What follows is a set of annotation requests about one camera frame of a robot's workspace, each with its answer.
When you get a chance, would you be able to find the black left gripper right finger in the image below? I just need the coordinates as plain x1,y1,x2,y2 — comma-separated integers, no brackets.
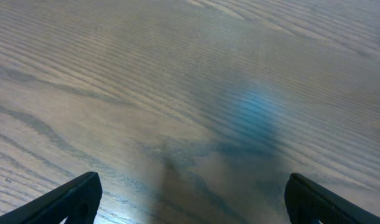
284,173,380,224

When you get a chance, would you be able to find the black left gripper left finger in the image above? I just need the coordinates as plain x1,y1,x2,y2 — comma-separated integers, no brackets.
0,172,102,224

